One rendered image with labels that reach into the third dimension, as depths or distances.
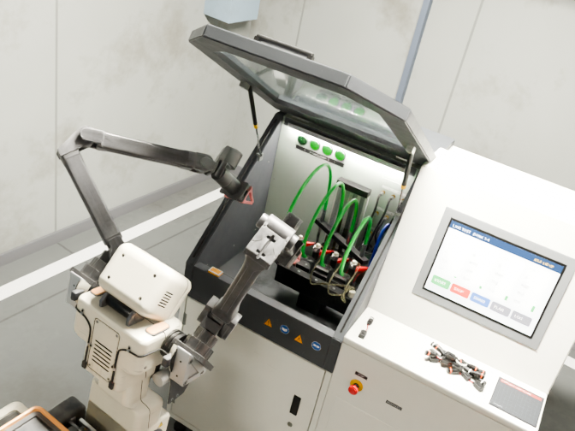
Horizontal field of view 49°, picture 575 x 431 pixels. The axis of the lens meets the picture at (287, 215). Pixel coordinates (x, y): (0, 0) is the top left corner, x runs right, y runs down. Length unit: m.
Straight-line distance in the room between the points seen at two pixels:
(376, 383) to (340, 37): 2.75
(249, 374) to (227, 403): 0.23
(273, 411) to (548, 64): 2.50
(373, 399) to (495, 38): 2.42
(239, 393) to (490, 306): 1.10
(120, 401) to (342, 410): 0.89
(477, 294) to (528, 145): 1.92
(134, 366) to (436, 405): 1.06
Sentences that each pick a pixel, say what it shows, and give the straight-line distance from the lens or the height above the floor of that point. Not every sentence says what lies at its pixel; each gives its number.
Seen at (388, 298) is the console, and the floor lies 1.04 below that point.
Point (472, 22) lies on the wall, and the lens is 4.14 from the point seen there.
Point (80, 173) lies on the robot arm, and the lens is 2.06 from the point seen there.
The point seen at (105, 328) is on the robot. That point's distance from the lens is 1.87.
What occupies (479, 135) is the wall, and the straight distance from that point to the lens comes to 4.23.
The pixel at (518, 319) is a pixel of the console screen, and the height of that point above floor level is 1.18.
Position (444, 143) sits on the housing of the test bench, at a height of 1.50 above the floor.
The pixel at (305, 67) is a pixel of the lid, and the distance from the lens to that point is 1.72.
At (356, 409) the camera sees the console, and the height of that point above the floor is 0.69.
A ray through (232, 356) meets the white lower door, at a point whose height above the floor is 0.62.
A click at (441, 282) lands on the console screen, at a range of 2.39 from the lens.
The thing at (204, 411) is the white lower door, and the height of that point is 0.23.
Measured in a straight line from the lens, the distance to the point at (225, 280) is 2.50.
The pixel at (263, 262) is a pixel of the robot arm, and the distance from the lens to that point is 1.56.
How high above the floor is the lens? 2.45
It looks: 30 degrees down
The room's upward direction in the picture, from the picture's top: 12 degrees clockwise
